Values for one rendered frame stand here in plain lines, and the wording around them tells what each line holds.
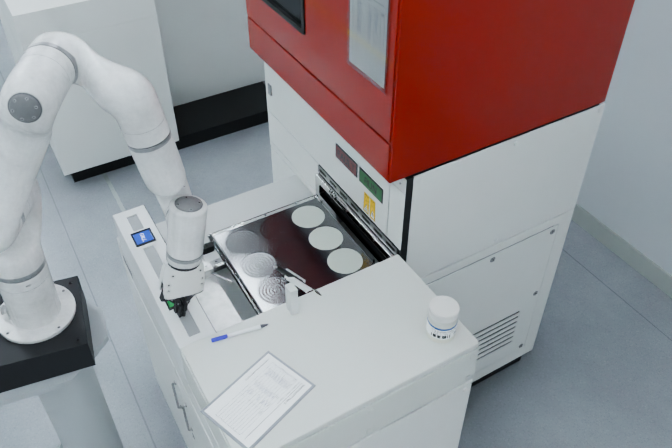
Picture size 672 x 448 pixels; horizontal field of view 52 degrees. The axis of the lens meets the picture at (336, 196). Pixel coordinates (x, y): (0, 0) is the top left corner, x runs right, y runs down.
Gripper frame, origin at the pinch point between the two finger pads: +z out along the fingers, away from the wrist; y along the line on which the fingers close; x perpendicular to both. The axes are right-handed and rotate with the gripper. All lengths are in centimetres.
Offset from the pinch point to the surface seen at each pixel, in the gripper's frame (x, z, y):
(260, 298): 0.5, 3.6, -22.2
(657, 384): 44, 62, -181
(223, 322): 1.5, 7.9, -11.5
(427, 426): 45, 17, -50
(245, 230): -25.8, 2.1, -29.6
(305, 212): -24, -2, -48
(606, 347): 21, 62, -178
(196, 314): 2.3, 1.4, -3.4
